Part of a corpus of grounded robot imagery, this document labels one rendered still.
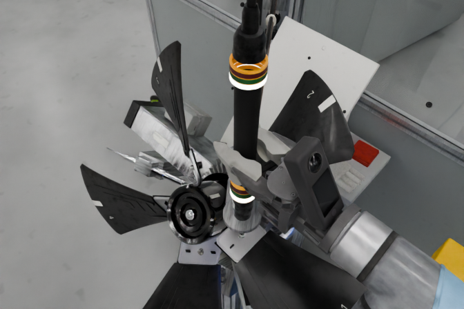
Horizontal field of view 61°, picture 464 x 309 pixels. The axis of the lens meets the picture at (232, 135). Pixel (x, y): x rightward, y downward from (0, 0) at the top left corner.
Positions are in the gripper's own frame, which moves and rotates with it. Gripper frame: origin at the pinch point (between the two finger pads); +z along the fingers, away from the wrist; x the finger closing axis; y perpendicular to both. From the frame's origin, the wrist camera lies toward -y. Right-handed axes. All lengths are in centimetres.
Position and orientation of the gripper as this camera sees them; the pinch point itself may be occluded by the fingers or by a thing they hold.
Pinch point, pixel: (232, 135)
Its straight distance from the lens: 57.1
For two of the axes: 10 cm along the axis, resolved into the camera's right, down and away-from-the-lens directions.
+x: 6.9, -5.6, 4.5
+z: -7.2, -5.5, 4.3
